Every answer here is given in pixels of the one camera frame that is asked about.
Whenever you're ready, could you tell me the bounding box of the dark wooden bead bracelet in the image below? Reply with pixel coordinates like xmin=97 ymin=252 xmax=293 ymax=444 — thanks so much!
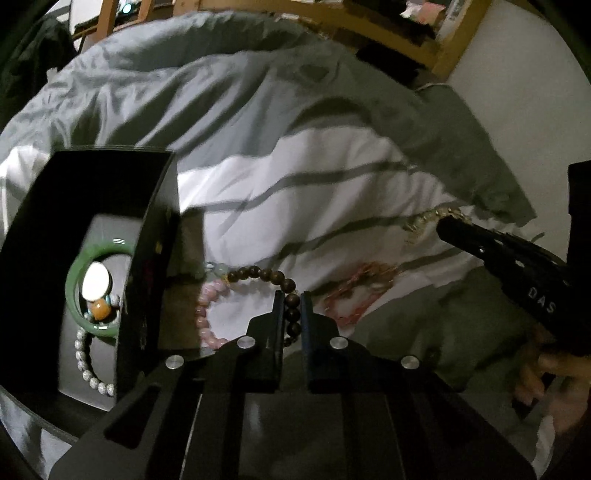
xmin=226 ymin=265 xmax=303 ymax=348

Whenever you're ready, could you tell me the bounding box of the grey and white striped blanket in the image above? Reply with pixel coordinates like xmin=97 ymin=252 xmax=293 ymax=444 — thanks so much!
xmin=0 ymin=10 xmax=561 ymax=480

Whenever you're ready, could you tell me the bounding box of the white bead bracelet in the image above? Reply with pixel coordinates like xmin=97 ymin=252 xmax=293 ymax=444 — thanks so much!
xmin=74 ymin=325 xmax=116 ymax=398

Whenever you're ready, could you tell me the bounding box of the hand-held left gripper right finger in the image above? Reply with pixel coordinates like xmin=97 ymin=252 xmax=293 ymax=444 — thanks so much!
xmin=301 ymin=292 xmax=536 ymax=480

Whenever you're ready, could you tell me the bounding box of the pink bead bracelet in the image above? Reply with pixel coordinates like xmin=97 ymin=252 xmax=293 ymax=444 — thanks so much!
xmin=196 ymin=283 xmax=232 ymax=350

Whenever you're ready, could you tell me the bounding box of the gold and pearl bracelet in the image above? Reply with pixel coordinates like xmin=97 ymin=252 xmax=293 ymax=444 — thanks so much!
xmin=403 ymin=207 xmax=472 ymax=244

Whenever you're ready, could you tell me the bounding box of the dark cloth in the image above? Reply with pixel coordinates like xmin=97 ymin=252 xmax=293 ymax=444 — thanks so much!
xmin=0 ymin=17 xmax=77 ymax=121

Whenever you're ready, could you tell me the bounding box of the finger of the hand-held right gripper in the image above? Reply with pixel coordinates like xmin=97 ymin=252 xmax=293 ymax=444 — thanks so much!
xmin=436 ymin=216 xmax=568 ymax=278

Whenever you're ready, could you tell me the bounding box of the black jewelry box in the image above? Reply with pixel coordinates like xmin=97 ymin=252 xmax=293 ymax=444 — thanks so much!
xmin=0 ymin=147 xmax=205 ymax=444

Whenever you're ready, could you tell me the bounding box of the pink packet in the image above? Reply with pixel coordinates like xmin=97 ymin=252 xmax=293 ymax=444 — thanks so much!
xmin=400 ymin=0 xmax=468 ymax=33

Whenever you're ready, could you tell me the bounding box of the person's right hand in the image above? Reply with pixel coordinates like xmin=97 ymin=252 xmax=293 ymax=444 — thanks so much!
xmin=512 ymin=325 xmax=591 ymax=435

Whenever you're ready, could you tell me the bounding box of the green jade bangle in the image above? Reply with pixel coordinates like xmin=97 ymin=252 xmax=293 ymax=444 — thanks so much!
xmin=65 ymin=242 xmax=136 ymax=336

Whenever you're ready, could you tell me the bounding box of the orange amber bead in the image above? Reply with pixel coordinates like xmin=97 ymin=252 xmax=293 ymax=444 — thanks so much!
xmin=85 ymin=294 xmax=123 ymax=324

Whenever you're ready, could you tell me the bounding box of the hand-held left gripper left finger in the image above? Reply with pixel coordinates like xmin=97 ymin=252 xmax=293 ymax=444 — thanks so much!
xmin=48 ymin=292 xmax=284 ymax=480

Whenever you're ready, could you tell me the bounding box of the white oval pendant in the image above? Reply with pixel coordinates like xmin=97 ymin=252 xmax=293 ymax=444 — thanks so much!
xmin=82 ymin=261 xmax=113 ymax=301

